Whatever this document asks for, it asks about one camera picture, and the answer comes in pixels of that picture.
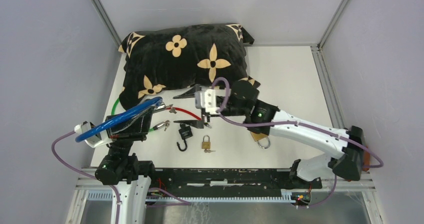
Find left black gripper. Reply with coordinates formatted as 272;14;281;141
105;98;154;159

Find black padlock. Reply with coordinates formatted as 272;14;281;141
176;123;193;152

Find blue cable lock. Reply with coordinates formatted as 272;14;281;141
75;96;163;143

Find small brass padlock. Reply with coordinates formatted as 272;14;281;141
201;135;214;153

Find large brass padlock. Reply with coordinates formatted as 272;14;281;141
250;132;271;150

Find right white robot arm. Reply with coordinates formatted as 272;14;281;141
175;80;365;188

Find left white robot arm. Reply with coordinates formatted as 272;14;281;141
93;104;158;224

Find silver keys on table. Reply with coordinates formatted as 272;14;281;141
152;120;170;131

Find black floral pillow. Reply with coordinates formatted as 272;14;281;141
118;22;260;110

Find brown cloth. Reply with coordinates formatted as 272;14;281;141
362;145;371;172

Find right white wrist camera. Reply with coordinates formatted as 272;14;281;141
194;85;228;115

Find red cable lock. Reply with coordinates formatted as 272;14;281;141
153;106;203;121

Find green cable lock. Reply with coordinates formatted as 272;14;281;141
110;98;120;115

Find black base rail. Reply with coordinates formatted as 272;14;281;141
148;168;323;202

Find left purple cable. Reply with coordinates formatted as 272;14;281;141
51;131;122;224

